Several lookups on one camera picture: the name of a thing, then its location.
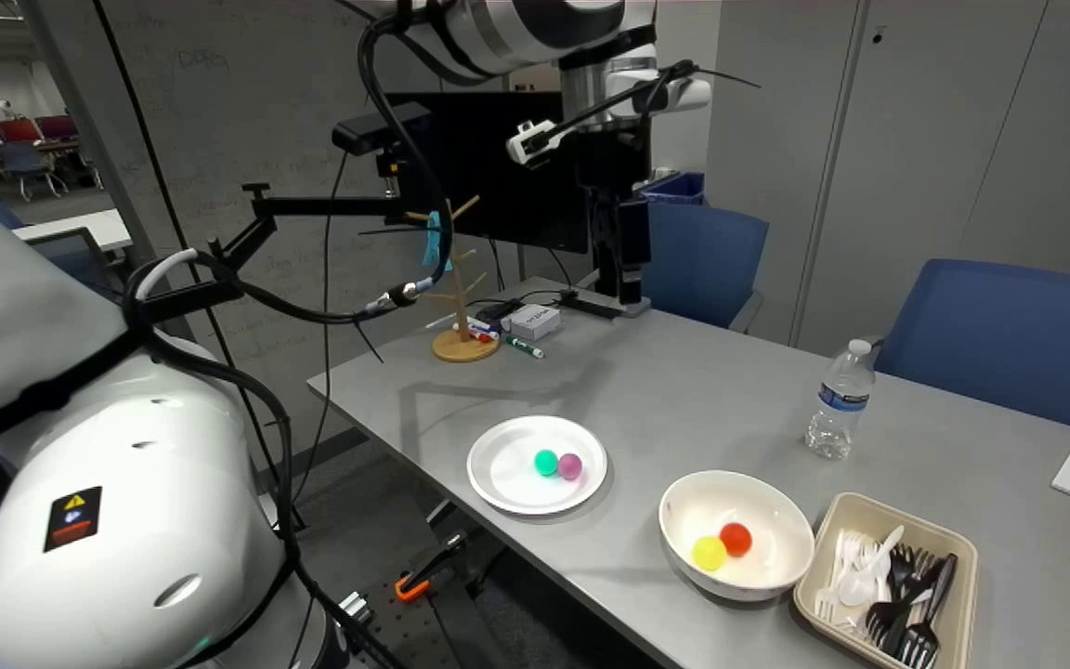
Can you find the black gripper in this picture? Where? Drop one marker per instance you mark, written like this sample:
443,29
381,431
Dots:
615,162

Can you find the red ball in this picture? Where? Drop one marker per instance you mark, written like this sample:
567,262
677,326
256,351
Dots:
736,540

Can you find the yellow ball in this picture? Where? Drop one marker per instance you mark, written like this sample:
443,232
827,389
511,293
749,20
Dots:
706,550

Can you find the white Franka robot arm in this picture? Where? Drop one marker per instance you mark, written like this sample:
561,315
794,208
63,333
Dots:
129,497

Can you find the white foam plate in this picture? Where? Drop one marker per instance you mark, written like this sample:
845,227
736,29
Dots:
511,478

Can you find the white bowl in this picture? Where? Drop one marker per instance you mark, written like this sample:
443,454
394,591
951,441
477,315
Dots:
763,523

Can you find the blue chair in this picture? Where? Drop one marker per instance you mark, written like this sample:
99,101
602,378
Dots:
1006,336
706,262

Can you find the small white box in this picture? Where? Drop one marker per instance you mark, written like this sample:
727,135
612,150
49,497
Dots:
532,322

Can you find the black monitor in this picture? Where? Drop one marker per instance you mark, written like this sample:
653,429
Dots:
485,171

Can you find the small red blue item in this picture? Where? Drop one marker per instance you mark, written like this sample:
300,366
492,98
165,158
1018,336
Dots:
479,329

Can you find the blue clip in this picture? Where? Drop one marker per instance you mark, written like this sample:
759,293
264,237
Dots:
435,247

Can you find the purple ball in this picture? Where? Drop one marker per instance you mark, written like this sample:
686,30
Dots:
572,465

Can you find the green ball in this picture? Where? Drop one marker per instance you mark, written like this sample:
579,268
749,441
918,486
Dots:
547,464

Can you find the clear plastic water bottle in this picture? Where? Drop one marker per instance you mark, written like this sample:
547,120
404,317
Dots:
836,404

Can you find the grey metal cabinet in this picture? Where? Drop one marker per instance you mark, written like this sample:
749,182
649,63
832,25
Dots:
931,123

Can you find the white plastic cutlery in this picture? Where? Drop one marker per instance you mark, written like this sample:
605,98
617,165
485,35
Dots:
856,570

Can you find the beige cutlery tray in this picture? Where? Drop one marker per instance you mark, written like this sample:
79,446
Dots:
918,527

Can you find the silver metal fitting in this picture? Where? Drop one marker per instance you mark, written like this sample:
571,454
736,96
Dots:
353,607

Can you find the black plastic cutlery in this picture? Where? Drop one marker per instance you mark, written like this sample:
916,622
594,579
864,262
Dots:
911,595

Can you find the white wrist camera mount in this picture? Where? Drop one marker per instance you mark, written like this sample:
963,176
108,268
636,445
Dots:
532,141

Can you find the black stereo camera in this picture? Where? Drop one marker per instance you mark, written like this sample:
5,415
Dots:
381,129

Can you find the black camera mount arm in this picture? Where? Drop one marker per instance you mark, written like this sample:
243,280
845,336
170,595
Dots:
314,206

